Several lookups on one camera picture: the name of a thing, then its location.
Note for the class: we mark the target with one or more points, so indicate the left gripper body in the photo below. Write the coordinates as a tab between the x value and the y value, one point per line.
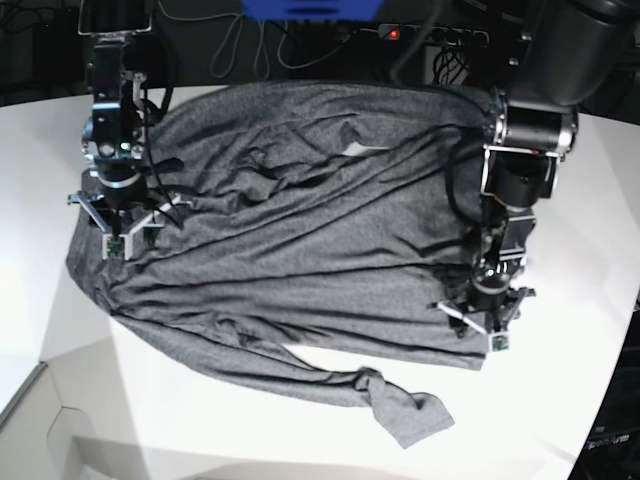
487	314

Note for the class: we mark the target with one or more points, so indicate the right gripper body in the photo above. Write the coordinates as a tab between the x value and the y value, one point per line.
121	217

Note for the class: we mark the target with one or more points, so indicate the grey t-shirt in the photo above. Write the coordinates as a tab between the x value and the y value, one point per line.
318	216

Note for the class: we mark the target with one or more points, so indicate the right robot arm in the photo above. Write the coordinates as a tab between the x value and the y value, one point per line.
115	138

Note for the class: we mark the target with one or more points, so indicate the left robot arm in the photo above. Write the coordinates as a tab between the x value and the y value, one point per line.
569	49

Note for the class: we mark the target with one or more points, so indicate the blue box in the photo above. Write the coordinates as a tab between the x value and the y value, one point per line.
357	10

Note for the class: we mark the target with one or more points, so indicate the black power strip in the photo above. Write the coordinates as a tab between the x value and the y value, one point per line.
450	36

